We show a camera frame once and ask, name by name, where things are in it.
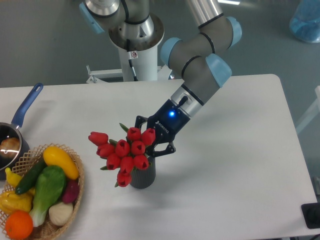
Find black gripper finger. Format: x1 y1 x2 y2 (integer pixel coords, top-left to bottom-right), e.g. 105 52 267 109
134 115 148 130
145 141 176 158

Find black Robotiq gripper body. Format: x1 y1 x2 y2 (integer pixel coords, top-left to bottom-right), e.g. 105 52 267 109
146 99 190 144

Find red tulip bouquet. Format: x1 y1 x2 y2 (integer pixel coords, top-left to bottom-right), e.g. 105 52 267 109
88 124 156 188

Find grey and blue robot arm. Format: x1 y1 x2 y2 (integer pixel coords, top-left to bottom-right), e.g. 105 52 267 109
79 0 242 158

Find dark grey ribbed vase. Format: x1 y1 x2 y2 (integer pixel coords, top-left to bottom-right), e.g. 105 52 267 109
130 156 156 189

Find purple red onion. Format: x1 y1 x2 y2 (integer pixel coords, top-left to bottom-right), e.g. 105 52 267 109
61 180 80 204

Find yellow squash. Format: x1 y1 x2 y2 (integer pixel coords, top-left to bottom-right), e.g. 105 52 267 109
43 146 80 180

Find green bok choy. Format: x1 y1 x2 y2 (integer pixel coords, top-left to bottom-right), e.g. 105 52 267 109
29 165 67 228

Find white garlic bulb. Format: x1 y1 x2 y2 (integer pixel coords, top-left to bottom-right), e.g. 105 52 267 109
48 202 73 226

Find dark green cucumber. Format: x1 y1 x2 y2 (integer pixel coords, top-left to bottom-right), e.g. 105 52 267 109
15 158 47 195

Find brown bread roll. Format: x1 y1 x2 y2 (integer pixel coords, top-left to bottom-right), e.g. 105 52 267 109
0 137 20 159

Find yellow banana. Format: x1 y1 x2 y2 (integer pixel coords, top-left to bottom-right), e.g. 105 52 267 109
4 167 36 197

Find yellow orange gourd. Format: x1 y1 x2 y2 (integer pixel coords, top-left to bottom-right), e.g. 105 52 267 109
0 190 33 215

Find orange fruit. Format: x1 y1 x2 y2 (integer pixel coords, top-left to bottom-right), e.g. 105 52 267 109
5 210 34 240

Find black device at edge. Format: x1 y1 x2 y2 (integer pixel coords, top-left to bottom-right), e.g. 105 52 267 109
301 202 320 229

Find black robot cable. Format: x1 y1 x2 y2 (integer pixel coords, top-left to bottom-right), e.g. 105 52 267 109
125 38 139 82

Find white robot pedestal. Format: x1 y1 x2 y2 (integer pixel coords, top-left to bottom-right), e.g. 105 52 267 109
85 12 181 84

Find blue handled saucepan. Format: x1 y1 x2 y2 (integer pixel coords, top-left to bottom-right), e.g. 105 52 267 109
0 83 44 181

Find white frame at right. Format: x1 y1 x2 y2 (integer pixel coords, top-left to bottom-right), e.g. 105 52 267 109
295 85 320 135

